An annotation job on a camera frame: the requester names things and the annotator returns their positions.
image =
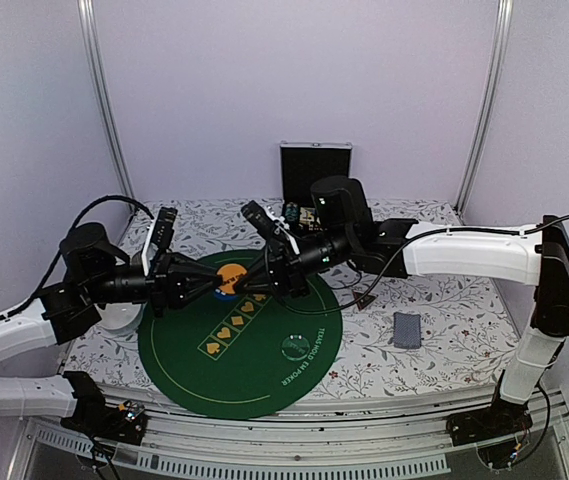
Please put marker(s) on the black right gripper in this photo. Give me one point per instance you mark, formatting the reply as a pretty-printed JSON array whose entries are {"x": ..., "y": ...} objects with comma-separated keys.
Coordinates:
[{"x": 284, "y": 278}]

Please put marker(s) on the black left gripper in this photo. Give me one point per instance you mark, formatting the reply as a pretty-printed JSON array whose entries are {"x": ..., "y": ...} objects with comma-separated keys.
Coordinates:
[{"x": 171, "y": 266}]

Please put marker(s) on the orange big blind button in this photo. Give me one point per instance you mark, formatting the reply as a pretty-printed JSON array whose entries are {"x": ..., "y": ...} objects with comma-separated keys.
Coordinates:
[{"x": 230, "y": 273}]

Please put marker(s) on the blue small blind button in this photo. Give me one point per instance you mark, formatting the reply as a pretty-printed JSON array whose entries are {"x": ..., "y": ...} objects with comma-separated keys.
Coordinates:
[{"x": 218, "y": 294}]

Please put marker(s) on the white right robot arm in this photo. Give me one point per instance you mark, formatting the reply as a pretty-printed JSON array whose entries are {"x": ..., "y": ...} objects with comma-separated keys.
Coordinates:
[{"x": 533, "y": 255}]

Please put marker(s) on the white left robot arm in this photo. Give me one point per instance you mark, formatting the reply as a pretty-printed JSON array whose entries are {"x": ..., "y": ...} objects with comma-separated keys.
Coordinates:
[{"x": 98, "y": 274}]

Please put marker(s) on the short green chip row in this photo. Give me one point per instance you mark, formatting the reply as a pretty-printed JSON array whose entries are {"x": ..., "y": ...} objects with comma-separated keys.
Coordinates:
[{"x": 292, "y": 213}]

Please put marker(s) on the white ceramic bowl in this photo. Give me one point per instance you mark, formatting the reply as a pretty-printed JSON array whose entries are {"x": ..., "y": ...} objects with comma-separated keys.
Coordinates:
[{"x": 120, "y": 318}]

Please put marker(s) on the clear dealer button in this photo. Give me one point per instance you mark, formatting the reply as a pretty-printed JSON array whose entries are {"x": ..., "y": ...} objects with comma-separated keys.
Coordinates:
[{"x": 295, "y": 347}]

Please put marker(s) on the green round poker mat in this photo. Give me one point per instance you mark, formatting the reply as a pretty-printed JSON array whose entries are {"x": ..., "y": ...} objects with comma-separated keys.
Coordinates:
[{"x": 222, "y": 359}]

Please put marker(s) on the triangular all in button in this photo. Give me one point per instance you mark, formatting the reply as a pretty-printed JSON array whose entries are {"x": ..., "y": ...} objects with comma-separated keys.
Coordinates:
[{"x": 363, "y": 301}]

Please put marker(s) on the aluminium poker chip case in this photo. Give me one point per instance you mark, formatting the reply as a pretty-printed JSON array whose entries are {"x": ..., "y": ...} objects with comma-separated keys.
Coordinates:
[{"x": 302, "y": 164}]

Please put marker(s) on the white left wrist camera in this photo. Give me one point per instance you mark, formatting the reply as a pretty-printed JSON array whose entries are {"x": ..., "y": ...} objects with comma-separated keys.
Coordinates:
[{"x": 158, "y": 239}]

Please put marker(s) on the front aluminium rail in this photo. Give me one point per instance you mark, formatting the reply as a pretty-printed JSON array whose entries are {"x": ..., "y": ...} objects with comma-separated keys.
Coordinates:
[{"x": 375, "y": 438}]

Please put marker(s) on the left aluminium frame post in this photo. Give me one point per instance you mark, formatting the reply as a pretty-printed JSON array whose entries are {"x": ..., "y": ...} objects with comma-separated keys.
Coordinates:
[{"x": 89, "y": 32}]

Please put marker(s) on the aluminium frame post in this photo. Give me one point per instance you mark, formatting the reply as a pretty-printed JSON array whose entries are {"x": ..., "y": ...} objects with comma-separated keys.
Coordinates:
[
  {"x": 89, "y": 32},
  {"x": 490, "y": 93}
]

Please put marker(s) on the right aluminium frame post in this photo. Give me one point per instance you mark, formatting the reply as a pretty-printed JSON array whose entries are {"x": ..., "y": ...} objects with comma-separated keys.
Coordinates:
[{"x": 490, "y": 93}]

